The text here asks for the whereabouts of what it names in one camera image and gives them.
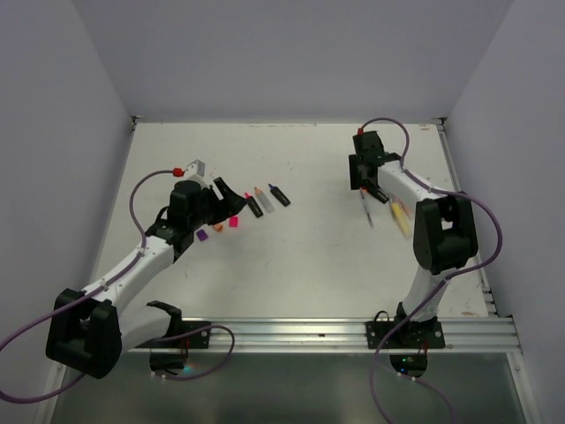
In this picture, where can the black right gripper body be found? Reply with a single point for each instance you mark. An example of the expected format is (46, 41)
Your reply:
(367, 183)

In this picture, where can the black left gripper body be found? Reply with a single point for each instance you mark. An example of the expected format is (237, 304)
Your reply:
(210, 205)

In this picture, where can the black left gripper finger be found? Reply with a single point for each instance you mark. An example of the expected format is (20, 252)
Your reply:
(216, 217)
(231, 201)

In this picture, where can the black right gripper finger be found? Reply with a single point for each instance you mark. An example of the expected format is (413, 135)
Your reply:
(376, 192)
(362, 175)

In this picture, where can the pink highlighter cap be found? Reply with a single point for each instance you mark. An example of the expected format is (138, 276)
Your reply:
(233, 221)

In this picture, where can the purple highlighter cap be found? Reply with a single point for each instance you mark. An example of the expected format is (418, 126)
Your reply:
(201, 235)

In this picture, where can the black pink highlighter pen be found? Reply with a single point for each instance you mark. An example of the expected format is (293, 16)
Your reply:
(253, 206)

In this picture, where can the purple black highlighter pen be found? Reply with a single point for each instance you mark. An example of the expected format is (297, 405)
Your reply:
(279, 195)

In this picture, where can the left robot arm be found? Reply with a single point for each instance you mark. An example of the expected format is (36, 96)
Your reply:
(88, 331)

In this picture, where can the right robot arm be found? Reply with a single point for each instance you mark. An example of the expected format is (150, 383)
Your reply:
(443, 237)

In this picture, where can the thin grey marker pen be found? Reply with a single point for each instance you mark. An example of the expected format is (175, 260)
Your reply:
(366, 207)

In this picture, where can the yellow pastel highlighter pen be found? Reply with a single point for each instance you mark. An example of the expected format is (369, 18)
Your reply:
(400, 218)

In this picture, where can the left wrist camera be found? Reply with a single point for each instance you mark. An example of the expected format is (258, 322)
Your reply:
(195, 172)

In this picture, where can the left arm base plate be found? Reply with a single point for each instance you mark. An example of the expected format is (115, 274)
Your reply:
(189, 335)

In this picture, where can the aluminium right side rail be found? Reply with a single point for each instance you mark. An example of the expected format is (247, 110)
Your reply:
(467, 223)

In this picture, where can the aluminium rail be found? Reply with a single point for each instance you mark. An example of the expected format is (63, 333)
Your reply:
(266, 335)
(467, 223)

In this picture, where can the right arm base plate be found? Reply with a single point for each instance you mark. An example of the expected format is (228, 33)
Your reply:
(412, 335)

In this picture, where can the aluminium front rail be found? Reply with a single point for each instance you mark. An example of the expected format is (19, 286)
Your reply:
(266, 335)

